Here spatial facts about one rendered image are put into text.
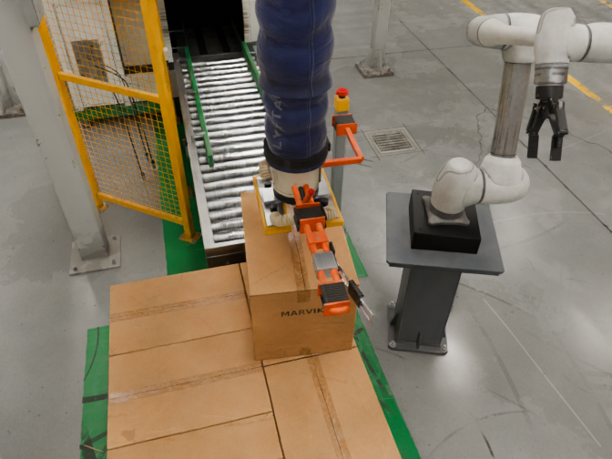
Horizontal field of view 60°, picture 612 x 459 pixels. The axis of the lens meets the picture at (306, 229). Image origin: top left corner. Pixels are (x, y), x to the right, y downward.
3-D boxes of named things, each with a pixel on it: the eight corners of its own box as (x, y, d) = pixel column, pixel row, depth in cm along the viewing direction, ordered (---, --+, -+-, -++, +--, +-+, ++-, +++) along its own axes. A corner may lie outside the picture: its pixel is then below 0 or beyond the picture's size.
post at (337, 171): (327, 231, 353) (333, 95, 286) (336, 229, 354) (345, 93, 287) (330, 238, 348) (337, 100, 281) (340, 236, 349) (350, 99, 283)
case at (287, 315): (246, 257, 257) (239, 192, 230) (327, 249, 262) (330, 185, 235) (255, 361, 213) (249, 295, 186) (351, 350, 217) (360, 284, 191)
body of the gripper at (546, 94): (530, 86, 158) (527, 117, 159) (545, 84, 149) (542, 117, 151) (555, 86, 158) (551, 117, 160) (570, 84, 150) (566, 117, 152)
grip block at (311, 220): (292, 218, 177) (292, 204, 174) (321, 214, 179) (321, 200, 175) (297, 234, 171) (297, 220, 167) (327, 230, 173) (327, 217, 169)
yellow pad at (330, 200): (299, 174, 213) (299, 163, 210) (322, 171, 215) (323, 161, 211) (317, 229, 188) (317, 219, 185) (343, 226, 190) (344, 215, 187)
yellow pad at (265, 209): (252, 178, 210) (251, 168, 207) (277, 176, 212) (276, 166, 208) (264, 236, 185) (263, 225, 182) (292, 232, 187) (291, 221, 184)
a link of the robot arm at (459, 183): (425, 189, 238) (436, 150, 222) (465, 189, 239) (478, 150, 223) (433, 215, 226) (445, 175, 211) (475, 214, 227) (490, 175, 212)
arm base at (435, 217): (458, 192, 246) (461, 183, 242) (469, 226, 230) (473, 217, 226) (419, 191, 245) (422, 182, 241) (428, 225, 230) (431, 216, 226)
